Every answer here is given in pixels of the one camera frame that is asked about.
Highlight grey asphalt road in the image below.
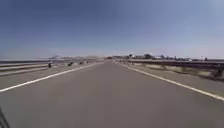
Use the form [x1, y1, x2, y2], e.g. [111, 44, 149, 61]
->
[0, 60, 224, 128]

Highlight distant buildings and trees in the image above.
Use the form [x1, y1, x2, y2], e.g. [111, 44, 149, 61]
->
[105, 53, 209, 62]

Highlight dry dirt verge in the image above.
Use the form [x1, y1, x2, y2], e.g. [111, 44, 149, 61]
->
[126, 62, 224, 83]

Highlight white painted edge line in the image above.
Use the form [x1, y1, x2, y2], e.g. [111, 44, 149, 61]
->
[0, 61, 101, 94]

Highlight metal guardrail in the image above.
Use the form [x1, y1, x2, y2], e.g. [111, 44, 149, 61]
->
[0, 59, 98, 76]
[116, 58, 224, 78]

